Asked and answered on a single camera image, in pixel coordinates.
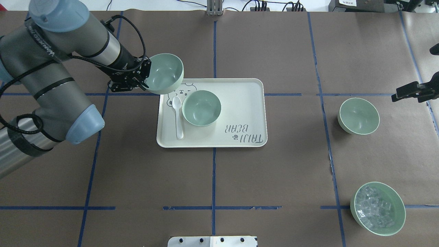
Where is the white plastic spoon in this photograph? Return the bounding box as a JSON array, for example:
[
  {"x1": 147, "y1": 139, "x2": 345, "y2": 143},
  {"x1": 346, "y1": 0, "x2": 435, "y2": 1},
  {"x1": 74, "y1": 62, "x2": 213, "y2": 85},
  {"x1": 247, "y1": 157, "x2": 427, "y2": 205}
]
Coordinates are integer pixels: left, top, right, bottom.
[{"x1": 171, "y1": 96, "x2": 184, "y2": 140}]

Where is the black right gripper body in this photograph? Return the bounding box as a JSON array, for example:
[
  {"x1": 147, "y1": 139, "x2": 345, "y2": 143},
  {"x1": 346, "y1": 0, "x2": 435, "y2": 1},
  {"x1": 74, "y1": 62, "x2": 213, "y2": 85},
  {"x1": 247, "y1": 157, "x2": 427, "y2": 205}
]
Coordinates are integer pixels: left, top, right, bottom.
[{"x1": 418, "y1": 72, "x2": 439, "y2": 103}]

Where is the green bowl on tray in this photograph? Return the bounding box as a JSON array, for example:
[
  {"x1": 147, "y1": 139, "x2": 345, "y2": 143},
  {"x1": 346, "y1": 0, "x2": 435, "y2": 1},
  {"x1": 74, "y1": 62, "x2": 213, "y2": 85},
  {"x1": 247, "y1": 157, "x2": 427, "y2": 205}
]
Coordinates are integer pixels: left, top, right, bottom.
[{"x1": 182, "y1": 90, "x2": 222, "y2": 127}]

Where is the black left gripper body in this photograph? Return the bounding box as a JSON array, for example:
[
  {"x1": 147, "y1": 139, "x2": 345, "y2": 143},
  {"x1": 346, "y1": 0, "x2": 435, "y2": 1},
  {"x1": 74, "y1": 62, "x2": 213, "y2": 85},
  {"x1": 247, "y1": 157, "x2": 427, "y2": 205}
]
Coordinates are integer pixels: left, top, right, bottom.
[{"x1": 108, "y1": 56, "x2": 152, "y2": 92}]

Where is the black box with labels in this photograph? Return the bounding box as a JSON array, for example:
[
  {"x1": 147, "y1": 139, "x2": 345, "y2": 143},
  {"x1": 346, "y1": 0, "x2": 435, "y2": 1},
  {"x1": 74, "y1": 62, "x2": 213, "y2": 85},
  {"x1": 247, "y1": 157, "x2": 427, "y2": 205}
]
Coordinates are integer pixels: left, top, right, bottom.
[{"x1": 328, "y1": 0, "x2": 384, "y2": 13}]

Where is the green bowl with ice cubes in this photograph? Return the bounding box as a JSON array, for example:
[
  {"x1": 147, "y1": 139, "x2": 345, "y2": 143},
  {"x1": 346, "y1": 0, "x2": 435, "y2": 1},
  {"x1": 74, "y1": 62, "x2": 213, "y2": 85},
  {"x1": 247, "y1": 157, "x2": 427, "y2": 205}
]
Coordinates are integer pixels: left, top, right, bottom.
[{"x1": 350, "y1": 181, "x2": 406, "y2": 236}]

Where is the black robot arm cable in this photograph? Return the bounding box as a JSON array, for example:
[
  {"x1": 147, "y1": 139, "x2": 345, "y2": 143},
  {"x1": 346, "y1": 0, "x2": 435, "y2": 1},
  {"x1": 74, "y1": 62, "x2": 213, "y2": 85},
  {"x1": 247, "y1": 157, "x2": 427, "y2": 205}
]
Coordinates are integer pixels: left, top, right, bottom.
[{"x1": 0, "y1": 15, "x2": 147, "y2": 141}]

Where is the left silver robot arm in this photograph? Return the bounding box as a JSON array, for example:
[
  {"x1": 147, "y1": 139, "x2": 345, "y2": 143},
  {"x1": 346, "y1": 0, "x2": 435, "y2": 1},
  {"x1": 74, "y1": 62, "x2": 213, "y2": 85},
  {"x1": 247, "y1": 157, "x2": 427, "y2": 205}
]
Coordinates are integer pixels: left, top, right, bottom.
[{"x1": 0, "y1": 0, "x2": 152, "y2": 178}]

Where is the aluminium frame post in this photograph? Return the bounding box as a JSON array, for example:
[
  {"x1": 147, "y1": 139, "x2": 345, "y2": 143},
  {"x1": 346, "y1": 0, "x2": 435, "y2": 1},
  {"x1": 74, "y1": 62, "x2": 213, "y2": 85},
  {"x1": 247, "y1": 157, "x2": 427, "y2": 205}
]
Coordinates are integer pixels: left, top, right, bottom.
[{"x1": 206, "y1": 0, "x2": 224, "y2": 16}]

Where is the pale green serving tray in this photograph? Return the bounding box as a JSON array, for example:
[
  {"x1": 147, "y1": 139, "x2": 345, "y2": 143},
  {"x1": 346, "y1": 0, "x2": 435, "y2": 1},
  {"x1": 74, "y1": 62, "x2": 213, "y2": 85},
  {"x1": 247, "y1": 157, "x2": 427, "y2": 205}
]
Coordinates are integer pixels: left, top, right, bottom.
[{"x1": 156, "y1": 78, "x2": 268, "y2": 148}]

